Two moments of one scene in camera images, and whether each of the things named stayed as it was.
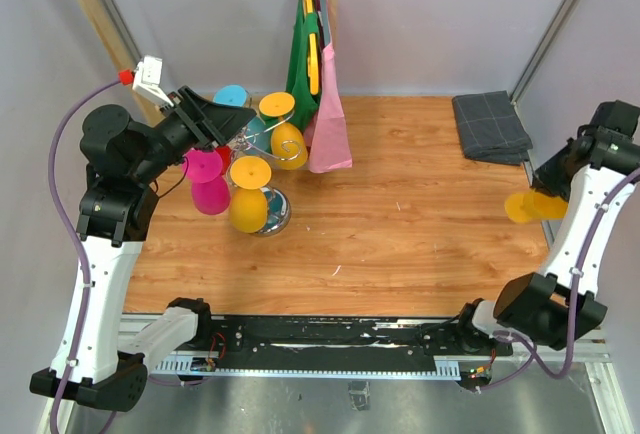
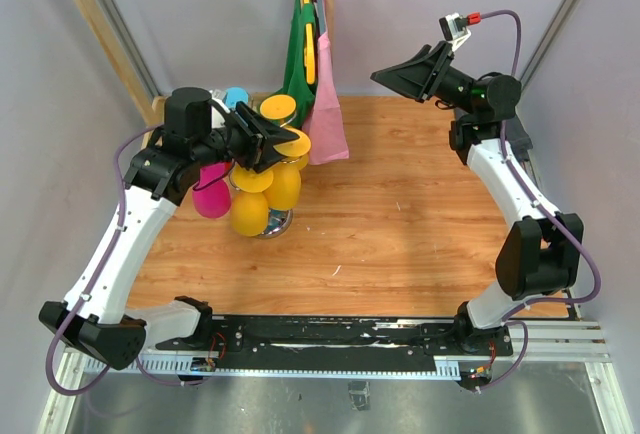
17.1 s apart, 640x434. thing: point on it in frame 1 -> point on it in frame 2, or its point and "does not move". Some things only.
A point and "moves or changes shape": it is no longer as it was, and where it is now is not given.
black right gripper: [544, 180] -> [421, 76]
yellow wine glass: [248, 201] does not move
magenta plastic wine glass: [210, 191] does not move
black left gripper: [210, 123] -> [260, 137]
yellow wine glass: [528, 206] moves or changes shape
